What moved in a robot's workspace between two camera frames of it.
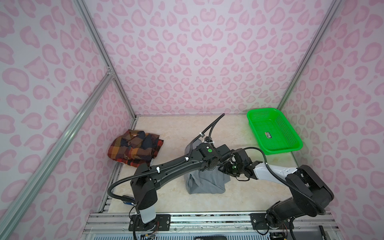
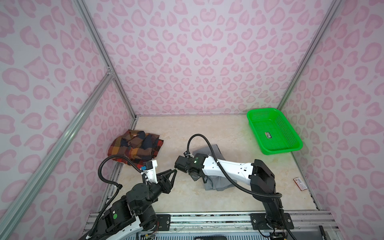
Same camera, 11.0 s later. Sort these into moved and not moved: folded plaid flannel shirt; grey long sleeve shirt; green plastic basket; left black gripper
Moved: left black gripper; grey long sleeve shirt
Not moved: folded plaid flannel shirt; green plastic basket
